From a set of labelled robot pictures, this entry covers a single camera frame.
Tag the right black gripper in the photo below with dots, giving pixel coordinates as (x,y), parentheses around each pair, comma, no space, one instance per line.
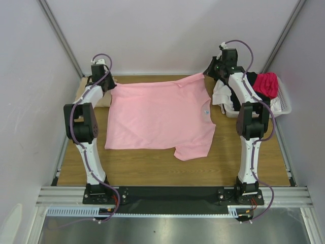
(210,69)

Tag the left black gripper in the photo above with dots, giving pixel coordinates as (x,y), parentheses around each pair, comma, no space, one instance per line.
(112,85)

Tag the pink t shirt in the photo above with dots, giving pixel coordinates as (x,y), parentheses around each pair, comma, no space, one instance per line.
(162,115)

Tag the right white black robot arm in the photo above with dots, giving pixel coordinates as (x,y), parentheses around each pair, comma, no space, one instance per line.
(252,121)

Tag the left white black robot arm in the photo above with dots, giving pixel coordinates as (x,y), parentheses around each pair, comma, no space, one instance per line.
(82,129)

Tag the folded beige t shirt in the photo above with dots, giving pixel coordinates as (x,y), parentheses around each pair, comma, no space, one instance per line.
(105,101)

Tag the white t shirt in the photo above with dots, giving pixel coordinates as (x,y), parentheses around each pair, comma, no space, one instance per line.
(222,97)

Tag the black t shirt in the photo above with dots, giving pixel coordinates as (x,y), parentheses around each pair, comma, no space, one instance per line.
(251,76)

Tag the crimson red t shirt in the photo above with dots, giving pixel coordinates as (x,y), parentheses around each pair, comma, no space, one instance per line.
(267,84)

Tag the white plastic laundry basket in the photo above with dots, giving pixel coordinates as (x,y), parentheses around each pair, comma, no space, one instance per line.
(281,106)

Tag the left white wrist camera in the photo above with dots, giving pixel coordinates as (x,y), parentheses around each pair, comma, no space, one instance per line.
(100,61)

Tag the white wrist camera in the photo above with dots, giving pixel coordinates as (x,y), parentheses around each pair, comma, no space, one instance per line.
(223,46)
(100,61)

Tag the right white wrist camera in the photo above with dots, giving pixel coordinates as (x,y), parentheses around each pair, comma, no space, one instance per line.
(223,46)

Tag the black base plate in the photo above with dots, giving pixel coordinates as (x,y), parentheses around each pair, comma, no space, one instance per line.
(170,207)

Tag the grey slotted cable duct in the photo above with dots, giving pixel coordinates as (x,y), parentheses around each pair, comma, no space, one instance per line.
(102,212)

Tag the aluminium frame rail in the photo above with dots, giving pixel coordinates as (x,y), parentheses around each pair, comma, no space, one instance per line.
(278,196)

